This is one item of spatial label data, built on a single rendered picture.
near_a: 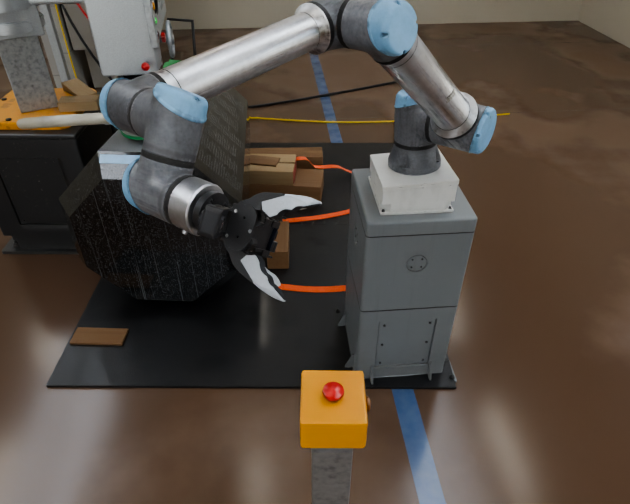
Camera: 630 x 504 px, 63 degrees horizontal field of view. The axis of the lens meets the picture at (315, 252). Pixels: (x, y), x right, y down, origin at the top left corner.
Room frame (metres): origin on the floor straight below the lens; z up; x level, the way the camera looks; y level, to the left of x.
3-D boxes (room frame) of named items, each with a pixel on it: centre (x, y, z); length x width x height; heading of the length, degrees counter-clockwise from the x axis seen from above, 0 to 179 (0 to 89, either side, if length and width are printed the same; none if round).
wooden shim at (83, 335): (1.72, 1.04, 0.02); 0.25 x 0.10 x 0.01; 88
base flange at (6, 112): (2.72, 1.50, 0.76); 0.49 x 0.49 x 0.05; 0
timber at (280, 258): (2.38, 0.21, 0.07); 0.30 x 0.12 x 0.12; 2
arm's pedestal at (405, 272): (1.69, -0.36, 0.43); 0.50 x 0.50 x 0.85; 5
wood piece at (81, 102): (2.67, 1.25, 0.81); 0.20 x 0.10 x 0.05; 98
